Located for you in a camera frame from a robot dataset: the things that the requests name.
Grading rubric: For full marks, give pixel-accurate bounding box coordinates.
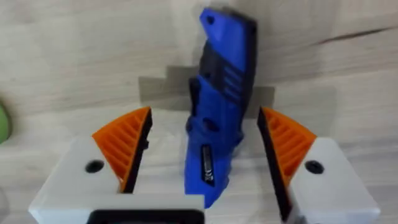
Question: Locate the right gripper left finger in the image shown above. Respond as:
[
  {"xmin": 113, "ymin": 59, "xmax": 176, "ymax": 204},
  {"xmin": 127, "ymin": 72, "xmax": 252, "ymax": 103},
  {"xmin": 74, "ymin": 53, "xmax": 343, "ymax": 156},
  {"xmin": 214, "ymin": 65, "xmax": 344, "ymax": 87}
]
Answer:
[{"xmin": 28, "ymin": 106, "xmax": 153, "ymax": 224}]

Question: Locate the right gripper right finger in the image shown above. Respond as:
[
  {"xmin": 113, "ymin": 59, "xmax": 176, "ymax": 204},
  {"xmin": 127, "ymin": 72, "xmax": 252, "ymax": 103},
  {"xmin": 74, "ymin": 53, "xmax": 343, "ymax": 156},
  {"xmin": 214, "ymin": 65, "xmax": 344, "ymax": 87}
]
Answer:
[{"xmin": 256, "ymin": 106, "xmax": 381, "ymax": 224}]

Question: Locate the green disc with holes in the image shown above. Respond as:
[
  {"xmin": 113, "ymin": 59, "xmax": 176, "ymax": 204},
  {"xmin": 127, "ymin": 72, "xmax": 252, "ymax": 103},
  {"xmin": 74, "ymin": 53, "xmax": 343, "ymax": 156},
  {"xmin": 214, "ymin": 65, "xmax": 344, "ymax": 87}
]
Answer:
[{"xmin": 0, "ymin": 102, "xmax": 12, "ymax": 145}]

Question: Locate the blue electric screwdriver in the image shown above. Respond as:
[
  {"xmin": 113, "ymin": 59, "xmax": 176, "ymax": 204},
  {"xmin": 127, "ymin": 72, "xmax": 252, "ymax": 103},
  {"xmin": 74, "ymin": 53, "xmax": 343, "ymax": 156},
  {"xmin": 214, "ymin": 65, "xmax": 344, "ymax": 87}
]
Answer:
[{"xmin": 183, "ymin": 7, "xmax": 258, "ymax": 209}]

